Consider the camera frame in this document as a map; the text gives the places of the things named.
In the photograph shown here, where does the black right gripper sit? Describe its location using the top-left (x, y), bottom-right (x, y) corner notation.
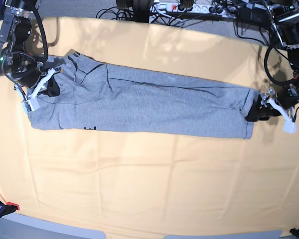
top-left (16, 67), bottom-right (60, 97)

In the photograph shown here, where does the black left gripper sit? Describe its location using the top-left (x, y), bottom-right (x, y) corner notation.
top-left (245, 87), bottom-right (299, 122)

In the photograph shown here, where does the grey t-shirt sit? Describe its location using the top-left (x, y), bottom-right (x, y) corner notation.
top-left (28, 52), bottom-right (259, 139)

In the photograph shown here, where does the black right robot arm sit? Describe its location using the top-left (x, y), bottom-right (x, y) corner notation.
top-left (0, 0), bottom-right (48, 100)

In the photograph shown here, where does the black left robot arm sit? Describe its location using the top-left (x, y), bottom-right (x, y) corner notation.
top-left (237, 0), bottom-right (299, 122)

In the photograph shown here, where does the black power adapter box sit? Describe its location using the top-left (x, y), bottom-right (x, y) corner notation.
top-left (237, 7), bottom-right (271, 26)

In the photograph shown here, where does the yellow table cloth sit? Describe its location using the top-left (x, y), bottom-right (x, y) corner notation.
top-left (0, 17), bottom-right (299, 239)

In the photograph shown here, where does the white power strip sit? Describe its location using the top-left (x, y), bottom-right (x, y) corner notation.
top-left (150, 2), bottom-right (236, 19)

